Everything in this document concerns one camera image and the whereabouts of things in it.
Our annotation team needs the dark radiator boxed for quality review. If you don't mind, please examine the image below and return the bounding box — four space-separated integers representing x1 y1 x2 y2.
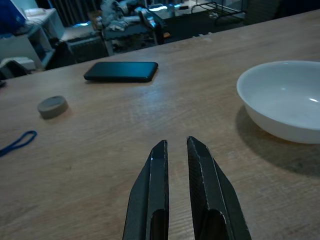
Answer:
66 37 109 63

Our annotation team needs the white ceramic bowl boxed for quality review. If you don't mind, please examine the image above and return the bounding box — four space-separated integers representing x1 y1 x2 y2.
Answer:
236 60 320 145

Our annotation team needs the pile of clothes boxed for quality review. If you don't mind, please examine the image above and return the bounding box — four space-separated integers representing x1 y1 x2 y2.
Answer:
101 0 142 32

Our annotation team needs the blue cord loop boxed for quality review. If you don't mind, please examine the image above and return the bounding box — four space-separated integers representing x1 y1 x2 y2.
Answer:
0 130 38 158

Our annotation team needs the grey tape roll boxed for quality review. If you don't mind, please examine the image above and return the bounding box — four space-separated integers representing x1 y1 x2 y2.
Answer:
37 95 69 120

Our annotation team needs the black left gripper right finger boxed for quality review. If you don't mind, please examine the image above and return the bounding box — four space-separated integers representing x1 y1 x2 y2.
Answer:
186 135 252 240

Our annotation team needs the black smartphone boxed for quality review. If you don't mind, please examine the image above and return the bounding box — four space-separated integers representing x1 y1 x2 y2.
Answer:
83 61 159 83

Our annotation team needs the blue bag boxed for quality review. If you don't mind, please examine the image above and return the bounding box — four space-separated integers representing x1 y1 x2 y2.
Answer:
0 0 27 36

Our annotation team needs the white shelf unit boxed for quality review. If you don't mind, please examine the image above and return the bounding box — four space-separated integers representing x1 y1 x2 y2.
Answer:
0 8 66 71

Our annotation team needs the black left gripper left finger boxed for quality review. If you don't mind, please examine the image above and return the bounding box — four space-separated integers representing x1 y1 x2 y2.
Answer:
122 139 170 240

